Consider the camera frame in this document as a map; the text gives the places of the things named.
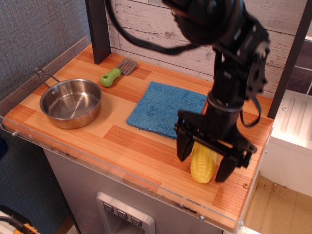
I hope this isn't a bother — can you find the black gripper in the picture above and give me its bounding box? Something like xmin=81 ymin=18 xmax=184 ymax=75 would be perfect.
xmin=175 ymin=94 xmax=257 ymax=182

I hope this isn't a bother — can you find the yellow plastic corn cob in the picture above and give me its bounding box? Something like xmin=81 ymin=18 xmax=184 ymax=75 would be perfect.
xmin=190 ymin=141 xmax=217 ymax=183

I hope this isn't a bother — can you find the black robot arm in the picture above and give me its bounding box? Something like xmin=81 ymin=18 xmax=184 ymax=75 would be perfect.
xmin=165 ymin=0 xmax=270 ymax=182

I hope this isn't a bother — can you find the blue cloth napkin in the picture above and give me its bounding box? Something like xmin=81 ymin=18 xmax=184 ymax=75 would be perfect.
xmin=126 ymin=81 xmax=206 ymax=139

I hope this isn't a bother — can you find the white toy sink unit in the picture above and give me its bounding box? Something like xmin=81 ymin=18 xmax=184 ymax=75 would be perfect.
xmin=260 ymin=90 xmax=312 ymax=196

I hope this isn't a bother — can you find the silver dispenser button panel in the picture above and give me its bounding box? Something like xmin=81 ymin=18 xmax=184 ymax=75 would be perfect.
xmin=97 ymin=192 xmax=156 ymax=234

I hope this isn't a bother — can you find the grey toy fridge cabinet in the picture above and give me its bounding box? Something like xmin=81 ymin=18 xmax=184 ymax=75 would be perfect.
xmin=44 ymin=150 xmax=223 ymax=234

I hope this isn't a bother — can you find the stainless steel pan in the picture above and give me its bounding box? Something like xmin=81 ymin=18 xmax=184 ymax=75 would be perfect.
xmin=34 ymin=68 xmax=102 ymax=129

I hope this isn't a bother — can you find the orange object bottom left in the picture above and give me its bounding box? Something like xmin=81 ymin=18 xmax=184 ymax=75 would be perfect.
xmin=13 ymin=226 xmax=38 ymax=234

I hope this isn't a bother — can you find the clear acrylic edge guard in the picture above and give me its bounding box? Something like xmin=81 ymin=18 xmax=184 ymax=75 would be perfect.
xmin=3 ymin=113 xmax=273 ymax=233

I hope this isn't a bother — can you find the dark vertical post right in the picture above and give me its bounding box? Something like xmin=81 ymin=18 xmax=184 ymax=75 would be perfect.
xmin=267 ymin=0 xmax=312 ymax=119

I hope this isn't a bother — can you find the dark vertical post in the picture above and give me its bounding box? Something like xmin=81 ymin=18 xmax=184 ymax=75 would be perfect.
xmin=267 ymin=0 xmax=312 ymax=119
xmin=85 ymin=0 xmax=111 ymax=64

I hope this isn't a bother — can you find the green handled grey spatula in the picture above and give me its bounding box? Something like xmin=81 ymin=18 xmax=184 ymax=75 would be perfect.
xmin=100 ymin=58 xmax=137 ymax=88

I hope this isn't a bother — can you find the dark vertical post left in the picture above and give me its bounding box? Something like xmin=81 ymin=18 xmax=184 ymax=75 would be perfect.
xmin=85 ymin=0 xmax=111 ymax=64

